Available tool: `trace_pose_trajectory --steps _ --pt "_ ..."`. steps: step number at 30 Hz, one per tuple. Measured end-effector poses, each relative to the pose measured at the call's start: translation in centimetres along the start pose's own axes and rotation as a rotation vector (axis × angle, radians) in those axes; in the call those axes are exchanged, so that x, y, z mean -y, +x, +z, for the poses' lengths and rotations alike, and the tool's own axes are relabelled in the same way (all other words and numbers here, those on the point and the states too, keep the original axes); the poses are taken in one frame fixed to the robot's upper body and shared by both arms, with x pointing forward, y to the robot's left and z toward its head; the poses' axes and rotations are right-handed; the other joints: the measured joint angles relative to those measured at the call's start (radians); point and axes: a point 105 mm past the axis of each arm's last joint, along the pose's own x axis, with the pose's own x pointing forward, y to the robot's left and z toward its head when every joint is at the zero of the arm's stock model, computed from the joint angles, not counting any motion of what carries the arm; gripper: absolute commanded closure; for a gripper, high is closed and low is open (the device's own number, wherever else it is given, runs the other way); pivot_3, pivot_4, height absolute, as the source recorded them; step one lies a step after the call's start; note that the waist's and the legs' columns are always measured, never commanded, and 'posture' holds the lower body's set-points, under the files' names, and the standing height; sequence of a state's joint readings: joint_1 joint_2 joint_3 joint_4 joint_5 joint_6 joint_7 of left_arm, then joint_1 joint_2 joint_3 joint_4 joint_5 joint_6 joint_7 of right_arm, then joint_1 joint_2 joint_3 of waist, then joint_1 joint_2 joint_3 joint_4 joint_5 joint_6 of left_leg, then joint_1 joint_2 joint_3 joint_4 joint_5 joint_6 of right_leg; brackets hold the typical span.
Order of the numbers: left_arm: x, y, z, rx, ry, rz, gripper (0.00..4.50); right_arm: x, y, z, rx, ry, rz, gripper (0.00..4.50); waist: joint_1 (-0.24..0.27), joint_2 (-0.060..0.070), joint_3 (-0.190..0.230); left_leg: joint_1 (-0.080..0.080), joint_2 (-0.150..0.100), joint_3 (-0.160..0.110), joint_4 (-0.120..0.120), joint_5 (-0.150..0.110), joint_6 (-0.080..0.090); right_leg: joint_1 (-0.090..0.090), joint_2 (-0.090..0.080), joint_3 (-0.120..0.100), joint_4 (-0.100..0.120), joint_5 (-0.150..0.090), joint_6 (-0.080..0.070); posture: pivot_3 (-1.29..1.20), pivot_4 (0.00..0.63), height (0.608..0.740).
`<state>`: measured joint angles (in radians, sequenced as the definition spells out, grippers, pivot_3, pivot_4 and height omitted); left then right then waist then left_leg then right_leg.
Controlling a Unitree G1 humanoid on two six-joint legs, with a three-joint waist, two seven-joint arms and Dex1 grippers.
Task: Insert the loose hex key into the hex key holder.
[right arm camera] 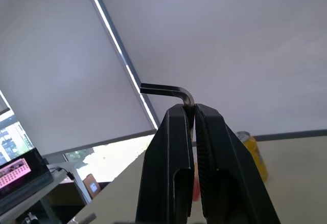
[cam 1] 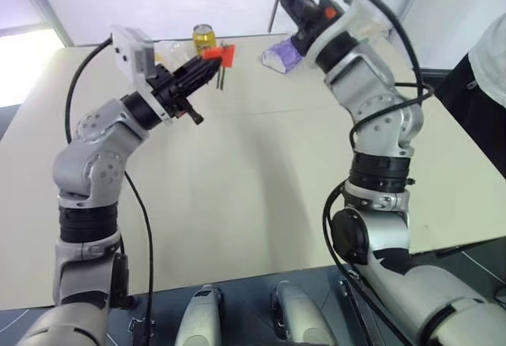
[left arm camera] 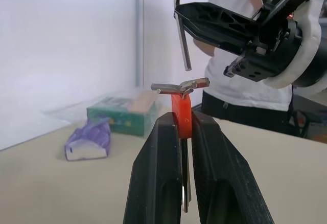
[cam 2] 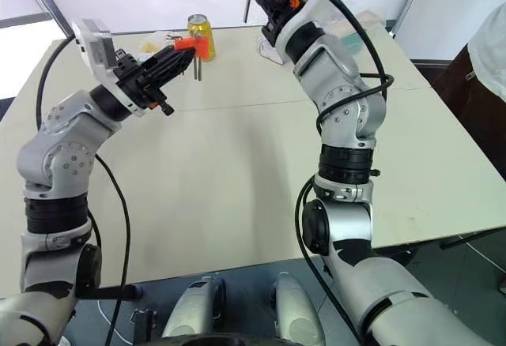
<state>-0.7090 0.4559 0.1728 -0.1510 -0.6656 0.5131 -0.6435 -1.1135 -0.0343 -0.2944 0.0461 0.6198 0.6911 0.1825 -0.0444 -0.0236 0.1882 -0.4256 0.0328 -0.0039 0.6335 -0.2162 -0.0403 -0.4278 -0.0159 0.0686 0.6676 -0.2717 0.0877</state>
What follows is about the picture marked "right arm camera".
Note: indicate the yellow drink can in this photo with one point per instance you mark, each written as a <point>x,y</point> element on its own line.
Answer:
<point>254,152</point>

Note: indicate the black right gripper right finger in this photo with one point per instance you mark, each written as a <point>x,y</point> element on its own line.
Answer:
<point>230,167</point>

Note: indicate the grey roller blind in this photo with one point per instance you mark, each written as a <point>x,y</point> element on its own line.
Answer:
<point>224,55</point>
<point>58,75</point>

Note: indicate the dark metal hex key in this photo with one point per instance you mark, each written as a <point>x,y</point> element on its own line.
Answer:
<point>176,92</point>

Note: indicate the black laptop with pink screen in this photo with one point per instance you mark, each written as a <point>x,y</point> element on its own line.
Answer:
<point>18,175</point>

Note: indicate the brown cardboard box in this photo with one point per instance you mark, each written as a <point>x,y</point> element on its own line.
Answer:
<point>92,185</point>

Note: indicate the red object behind fingers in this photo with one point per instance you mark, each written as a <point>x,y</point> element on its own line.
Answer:
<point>196,185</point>

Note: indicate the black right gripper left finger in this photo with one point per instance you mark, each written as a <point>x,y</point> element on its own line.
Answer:
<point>163,162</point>

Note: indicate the grey side desk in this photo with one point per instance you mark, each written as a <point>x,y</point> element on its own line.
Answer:
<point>33,198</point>

